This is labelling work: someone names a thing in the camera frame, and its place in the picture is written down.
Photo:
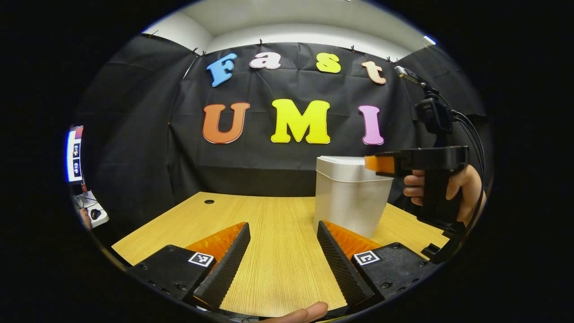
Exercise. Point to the wooden desktop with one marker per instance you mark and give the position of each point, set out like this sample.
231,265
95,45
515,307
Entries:
269,224

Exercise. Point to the computer monitor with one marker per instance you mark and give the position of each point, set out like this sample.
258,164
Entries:
74,154

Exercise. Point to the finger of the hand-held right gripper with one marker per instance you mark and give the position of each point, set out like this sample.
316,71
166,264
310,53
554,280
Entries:
379,163

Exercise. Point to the black computer mouse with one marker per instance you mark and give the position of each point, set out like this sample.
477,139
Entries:
95,214

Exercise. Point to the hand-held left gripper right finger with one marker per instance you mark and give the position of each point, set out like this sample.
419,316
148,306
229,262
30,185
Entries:
338,264

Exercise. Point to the white desktop garbage bin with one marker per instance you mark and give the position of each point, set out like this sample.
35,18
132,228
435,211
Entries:
350,202

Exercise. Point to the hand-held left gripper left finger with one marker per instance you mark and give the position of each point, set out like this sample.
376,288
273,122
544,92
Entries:
228,264

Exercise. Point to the black backdrop cloth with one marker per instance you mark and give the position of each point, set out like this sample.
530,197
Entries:
134,134

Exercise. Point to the white side desk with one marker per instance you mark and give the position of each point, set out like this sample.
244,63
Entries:
101,220

